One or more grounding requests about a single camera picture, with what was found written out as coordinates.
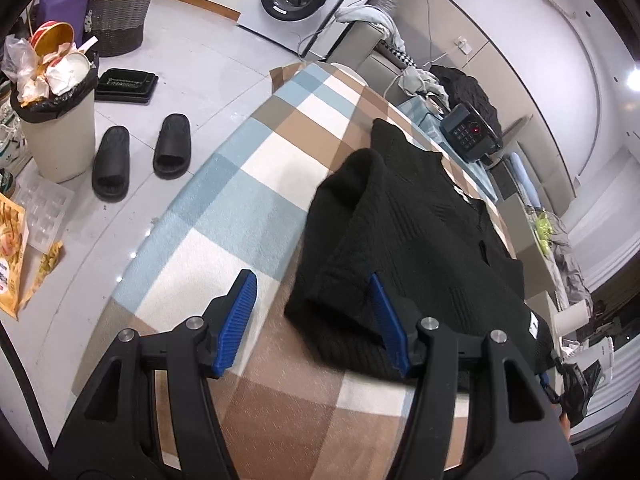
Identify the pile of white sneakers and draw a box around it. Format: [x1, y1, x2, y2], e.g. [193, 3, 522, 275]
[0, 77, 26, 161]

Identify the clear plastic tray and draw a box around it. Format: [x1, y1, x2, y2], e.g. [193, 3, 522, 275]
[17, 170, 76, 253]

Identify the red paper bucket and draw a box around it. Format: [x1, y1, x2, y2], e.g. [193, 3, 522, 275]
[29, 21, 76, 56]

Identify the grey bedding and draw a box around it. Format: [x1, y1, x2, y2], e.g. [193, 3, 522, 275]
[547, 215, 593, 306]

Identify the checked tablecloth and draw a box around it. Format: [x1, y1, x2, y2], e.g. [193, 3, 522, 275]
[72, 60, 561, 480]

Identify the black floor tray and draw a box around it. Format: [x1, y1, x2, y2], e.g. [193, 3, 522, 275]
[94, 67, 160, 106]

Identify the orange snack bag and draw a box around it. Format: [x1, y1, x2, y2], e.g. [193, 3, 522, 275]
[0, 192, 28, 321]

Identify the black knit garment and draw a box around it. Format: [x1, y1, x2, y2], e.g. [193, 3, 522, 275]
[429, 65, 502, 138]

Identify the blue pillow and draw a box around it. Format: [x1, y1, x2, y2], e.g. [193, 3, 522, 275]
[507, 152, 536, 206]

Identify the green toy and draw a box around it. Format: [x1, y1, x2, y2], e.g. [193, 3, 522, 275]
[535, 211, 558, 256]

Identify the grey cabinet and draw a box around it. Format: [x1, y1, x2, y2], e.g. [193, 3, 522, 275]
[492, 165, 546, 261]
[525, 290, 571, 341]

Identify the wicker laundry basket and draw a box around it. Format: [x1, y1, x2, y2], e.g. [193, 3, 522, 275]
[85, 0, 166, 58]

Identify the dark electric pressure cooker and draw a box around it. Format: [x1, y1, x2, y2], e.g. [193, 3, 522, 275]
[440, 105, 503, 163]

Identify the houndstooth cushion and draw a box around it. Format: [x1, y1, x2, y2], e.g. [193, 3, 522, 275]
[377, 40, 418, 68]

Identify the side table with teal cloth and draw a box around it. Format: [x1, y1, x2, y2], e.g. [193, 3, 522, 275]
[400, 95, 501, 201]

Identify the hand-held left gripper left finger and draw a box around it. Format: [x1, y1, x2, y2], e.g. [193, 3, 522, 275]
[50, 269, 258, 480]

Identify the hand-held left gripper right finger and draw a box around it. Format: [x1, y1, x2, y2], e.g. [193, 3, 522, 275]
[369, 272, 576, 480]

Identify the white garment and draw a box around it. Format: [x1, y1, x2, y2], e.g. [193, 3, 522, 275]
[397, 67, 448, 98]

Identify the light grey garment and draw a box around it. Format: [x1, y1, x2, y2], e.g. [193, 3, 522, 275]
[334, 4, 406, 53]

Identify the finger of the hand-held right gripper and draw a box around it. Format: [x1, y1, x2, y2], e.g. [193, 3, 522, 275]
[536, 367, 563, 406]

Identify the paper towel roll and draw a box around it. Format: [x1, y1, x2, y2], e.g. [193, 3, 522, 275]
[554, 301, 591, 338]

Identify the grey sofa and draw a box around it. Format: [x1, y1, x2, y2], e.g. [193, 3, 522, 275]
[325, 0, 451, 106]

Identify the black knitted sweater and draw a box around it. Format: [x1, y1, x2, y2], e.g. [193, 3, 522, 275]
[284, 117, 558, 393]

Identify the cardboard sheet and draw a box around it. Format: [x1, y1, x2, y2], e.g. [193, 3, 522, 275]
[269, 61, 313, 93]

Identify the black slipper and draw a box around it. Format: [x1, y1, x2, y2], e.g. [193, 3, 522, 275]
[91, 126, 132, 202]
[152, 113, 193, 178]

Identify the beige trash bin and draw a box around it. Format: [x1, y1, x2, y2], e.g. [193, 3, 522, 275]
[10, 65, 101, 183]

